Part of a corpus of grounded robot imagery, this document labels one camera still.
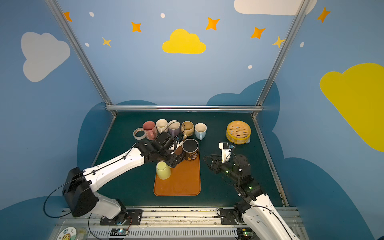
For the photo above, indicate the large patterned tape roll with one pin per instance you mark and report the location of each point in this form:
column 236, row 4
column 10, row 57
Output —
column 137, row 136

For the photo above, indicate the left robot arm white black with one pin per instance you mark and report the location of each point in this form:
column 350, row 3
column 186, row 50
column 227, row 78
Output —
column 81, row 188

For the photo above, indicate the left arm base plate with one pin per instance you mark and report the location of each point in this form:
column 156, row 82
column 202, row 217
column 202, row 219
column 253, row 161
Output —
column 130, row 217

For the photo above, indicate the purple ceramic mug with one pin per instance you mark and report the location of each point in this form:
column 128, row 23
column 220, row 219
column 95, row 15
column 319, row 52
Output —
column 174, row 128

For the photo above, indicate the black patterned mug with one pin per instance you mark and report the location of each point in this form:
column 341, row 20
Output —
column 190, row 149

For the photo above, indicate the yellow-green ceramic mug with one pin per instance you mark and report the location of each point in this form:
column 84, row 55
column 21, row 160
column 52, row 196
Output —
column 163, row 170

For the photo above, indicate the aluminium frame post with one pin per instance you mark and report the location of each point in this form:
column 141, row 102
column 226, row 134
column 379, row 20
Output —
column 64, row 24
column 292, row 32

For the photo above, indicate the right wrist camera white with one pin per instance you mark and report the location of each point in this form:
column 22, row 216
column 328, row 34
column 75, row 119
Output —
column 226, row 150

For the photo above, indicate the pink ghost pattern mug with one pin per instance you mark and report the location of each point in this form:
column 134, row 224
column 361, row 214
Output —
column 150, row 130

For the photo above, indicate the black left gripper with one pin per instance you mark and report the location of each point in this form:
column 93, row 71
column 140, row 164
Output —
column 173, row 154

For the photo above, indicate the beige ceramic teapot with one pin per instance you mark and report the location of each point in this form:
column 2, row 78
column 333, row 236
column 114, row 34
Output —
column 187, row 129

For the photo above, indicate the left controller circuit board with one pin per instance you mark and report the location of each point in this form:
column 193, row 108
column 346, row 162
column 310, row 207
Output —
column 119, row 232

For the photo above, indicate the aluminium frame left post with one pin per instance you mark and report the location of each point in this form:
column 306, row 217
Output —
column 64, row 24

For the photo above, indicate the aluminium frame right post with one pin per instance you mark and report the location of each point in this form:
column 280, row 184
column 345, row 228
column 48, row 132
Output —
column 292, row 32

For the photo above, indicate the aluminium frame back bar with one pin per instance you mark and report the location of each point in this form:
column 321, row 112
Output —
column 150, row 108

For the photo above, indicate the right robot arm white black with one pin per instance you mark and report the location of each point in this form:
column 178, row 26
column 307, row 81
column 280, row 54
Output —
column 256, row 209

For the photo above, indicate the orange rectangular tray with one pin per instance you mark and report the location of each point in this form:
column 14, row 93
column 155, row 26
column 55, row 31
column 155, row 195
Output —
column 185, row 180

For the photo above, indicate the yellow bamboo steamer basket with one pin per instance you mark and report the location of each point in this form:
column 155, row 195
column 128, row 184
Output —
column 238, row 132

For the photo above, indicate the aluminium front rail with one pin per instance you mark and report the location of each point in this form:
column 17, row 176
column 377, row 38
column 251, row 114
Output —
column 161, row 223

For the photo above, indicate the white ceramic mug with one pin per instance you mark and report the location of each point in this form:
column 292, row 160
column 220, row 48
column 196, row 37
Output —
column 162, row 126

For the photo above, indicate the light blue ceramic mug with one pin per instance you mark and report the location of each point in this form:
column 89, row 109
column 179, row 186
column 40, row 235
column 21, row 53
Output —
column 200, row 131

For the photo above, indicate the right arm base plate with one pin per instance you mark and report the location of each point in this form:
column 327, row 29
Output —
column 230, row 216

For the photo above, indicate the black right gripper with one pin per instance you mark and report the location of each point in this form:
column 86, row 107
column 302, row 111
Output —
column 216, row 163

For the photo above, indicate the round green white sticker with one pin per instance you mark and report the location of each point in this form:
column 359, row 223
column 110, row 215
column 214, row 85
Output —
column 69, row 233

